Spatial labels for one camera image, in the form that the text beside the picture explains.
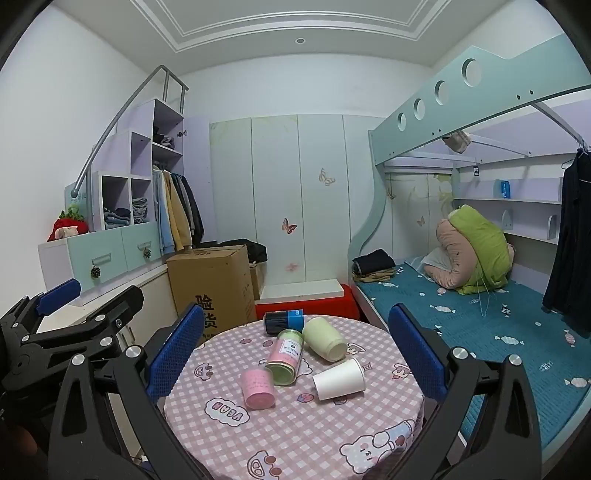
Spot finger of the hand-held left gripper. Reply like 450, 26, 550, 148
18, 285, 145, 366
0, 278, 82, 334

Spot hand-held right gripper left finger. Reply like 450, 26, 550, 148
48, 302, 206, 480

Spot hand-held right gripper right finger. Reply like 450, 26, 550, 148
388, 303, 542, 480

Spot white paper cup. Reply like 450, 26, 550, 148
312, 357, 367, 401

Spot light green cup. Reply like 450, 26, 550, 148
301, 316, 349, 363

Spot black cup with blue label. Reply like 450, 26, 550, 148
263, 308, 304, 336

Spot pink labelled cup green rim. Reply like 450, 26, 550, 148
264, 329, 306, 387

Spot teal drawer cabinet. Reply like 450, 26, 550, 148
38, 222, 168, 306

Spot red strawberry plush toy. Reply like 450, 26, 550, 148
47, 206, 90, 242

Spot blue printed bedsheet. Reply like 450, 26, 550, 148
358, 260, 591, 455

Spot large cardboard box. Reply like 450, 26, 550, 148
166, 244, 258, 348

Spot folded yellow cloth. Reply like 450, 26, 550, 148
353, 269, 396, 284

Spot folded jeans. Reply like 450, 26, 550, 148
103, 207, 133, 230

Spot white pillow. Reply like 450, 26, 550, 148
422, 250, 451, 272

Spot light blue hanging shirt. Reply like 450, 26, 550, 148
152, 167, 172, 256

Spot pink quilt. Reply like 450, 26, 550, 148
424, 219, 516, 289

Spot folded black clothes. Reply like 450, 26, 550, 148
352, 248, 397, 276

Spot red stool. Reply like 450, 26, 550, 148
255, 284, 361, 322

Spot small cardboard box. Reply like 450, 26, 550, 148
249, 262, 265, 302

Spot yellow hanging jacket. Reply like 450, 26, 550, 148
164, 172, 194, 252

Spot black bag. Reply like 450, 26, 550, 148
216, 238, 269, 265

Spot green quilt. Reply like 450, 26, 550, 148
449, 204, 511, 296

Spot dark hanging jacket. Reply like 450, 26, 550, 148
179, 173, 205, 247

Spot white board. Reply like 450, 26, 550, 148
259, 279, 345, 300

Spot pink checked tablecloth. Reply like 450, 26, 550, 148
164, 315, 426, 480

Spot lilac stair cabinet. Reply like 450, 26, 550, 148
91, 98, 214, 232

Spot white wardrobe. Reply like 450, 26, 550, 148
209, 113, 385, 288

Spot black hanging garment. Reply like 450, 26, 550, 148
542, 148, 591, 325

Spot grey metal handrail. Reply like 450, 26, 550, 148
73, 65, 190, 200

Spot beige cloth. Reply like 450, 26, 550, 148
442, 130, 472, 154

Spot teal bunk bed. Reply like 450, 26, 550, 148
348, 45, 591, 464

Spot white wall shelf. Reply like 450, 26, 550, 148
452, 196, 563, 246

